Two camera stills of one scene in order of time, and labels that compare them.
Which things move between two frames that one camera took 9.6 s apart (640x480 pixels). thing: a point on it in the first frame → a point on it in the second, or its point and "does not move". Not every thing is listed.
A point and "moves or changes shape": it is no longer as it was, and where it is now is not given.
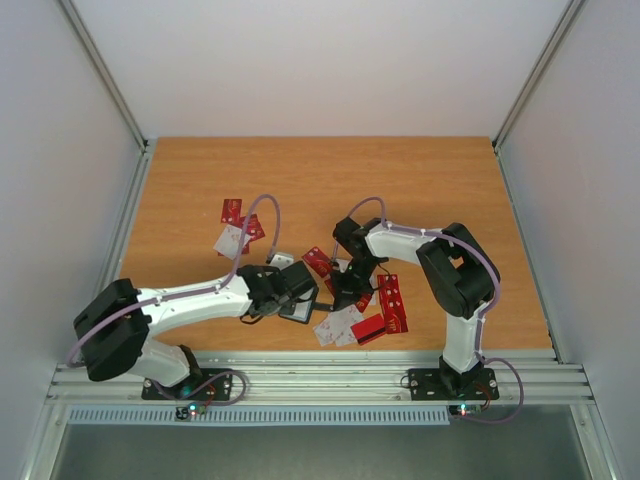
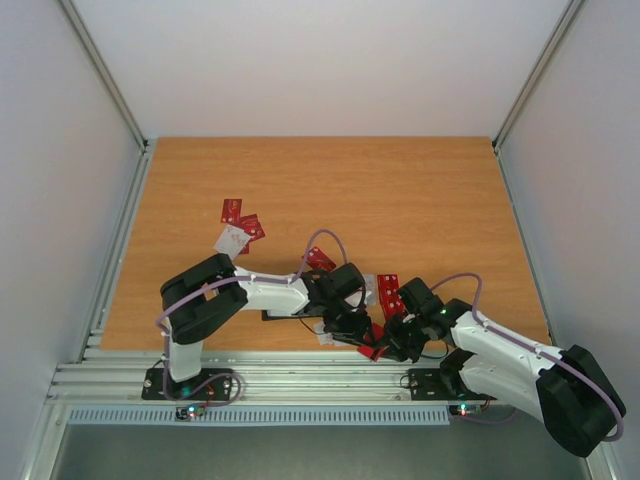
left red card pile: (252, 226) does not move
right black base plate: (446, 384) does not move
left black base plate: (208, 385) does not move
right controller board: (463, 409) does not move
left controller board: (184, 413) does not move
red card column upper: (391, 296) does not move
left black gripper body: (283, 306) → (342, 326)
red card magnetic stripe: (369, 329) moves or changes shape
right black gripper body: (344, 293) → (400, 337)
